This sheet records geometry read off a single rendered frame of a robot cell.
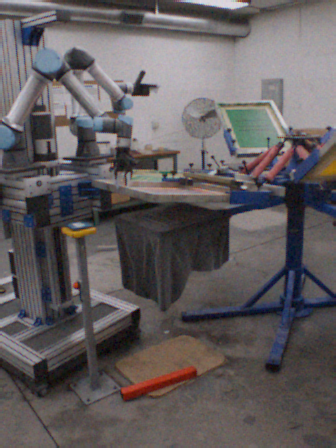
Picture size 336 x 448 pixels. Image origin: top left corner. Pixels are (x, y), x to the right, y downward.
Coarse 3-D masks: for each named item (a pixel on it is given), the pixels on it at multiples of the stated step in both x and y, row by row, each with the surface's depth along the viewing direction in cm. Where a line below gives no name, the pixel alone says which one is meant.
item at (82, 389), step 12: (84, 228) 213; (84, 240) 216; (84, 252) 217; (84, 264) 219; (84, 276) 220; (84, 288) 221; (84, 300) 223; (84, 312) 225; (84, 324) 228; (96, 360) 234; (96, 372) 236; (72, 384) 242; (84, 384) 242; (96, 384) 237; (108, 384) 241; (84, 396) 231; (96, 396) 231
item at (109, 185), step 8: (96, 184) 230; (104, 184) 223; (112, 184) 217; (120, 184) 241; (136, 184) 247; (144, 184) 251; (152, 184) 254; (160, 184) 258; (168, 184) 262; (176, 184) 266; (200, 184) 276; (208, 184) 270; (120, 192) 210; (128, 192) 205; (136, 192) 199; (144, 192) 194; (224, 192) 259; (144, 200) 194; (152, 200) 189; (160, 200) 192; (168, 200) 194; (176, 200) 197; (184, 200) 200; (192, 200) 203; (200, 200) 206; (208, 200) 210; (216, 200) 213; (224, 200) 216
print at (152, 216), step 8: (168, 208) 250; (176, 208) 249; (184, 208) 248; (144, 216) 234; (152, 216) 233; (160, 216) 233; (168, 216) 232; (176, 216) 232; (184, 216) 231; (192, 216) 231; (200, 216) 230; (168, 224) 217
